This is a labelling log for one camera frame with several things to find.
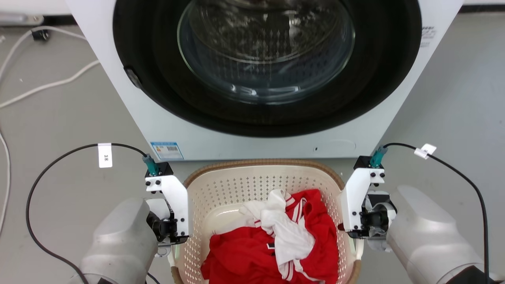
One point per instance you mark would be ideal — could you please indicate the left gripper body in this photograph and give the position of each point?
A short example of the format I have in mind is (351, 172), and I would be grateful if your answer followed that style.
(161, 228)

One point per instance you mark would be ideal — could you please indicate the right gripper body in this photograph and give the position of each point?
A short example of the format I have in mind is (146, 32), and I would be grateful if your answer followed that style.
(376, 219)

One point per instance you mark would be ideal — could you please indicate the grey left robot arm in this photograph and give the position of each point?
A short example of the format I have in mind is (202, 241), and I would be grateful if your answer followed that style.
(122, 244)

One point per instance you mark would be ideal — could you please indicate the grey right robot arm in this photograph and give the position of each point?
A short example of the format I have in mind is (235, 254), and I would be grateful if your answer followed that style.
(430, 236)

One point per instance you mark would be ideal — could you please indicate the beige perforated plastic laundry basket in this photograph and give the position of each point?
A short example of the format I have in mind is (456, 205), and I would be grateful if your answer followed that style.
(232, 185)

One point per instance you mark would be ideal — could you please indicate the blue white energy label sticker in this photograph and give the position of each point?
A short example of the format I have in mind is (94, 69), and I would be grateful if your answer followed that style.
(167, 150)

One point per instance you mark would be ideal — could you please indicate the red garment with white stripes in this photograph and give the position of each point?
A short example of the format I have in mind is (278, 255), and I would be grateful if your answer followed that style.
(240, 256)

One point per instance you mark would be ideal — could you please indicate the white crumpled garment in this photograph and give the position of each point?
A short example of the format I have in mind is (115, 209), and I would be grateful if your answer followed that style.
(290, 234)

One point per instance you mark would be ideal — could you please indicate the white front-load washing machine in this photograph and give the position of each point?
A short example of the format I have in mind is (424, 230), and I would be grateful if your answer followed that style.
(398, 118)

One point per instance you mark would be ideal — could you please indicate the black round washer door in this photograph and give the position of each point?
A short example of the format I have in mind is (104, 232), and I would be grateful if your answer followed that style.
(378, 75)

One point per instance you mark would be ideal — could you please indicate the grey printed washer label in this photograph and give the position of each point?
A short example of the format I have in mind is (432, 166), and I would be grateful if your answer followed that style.
(428, 37)

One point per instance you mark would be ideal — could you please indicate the black plug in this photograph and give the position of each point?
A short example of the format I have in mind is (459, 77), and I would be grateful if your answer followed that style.
(40, 34)

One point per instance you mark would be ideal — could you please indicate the grey power strip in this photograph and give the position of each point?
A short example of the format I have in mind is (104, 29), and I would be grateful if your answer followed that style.
(19, 19)

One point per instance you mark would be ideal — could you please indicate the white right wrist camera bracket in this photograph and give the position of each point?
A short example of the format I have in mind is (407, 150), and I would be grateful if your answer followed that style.
(355, 197)

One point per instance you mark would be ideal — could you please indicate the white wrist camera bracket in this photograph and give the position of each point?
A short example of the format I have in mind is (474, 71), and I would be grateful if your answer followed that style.
(355, 197)
(175, 197)

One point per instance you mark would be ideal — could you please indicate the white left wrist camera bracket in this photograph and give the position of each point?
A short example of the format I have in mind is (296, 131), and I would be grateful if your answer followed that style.
(175, 197)

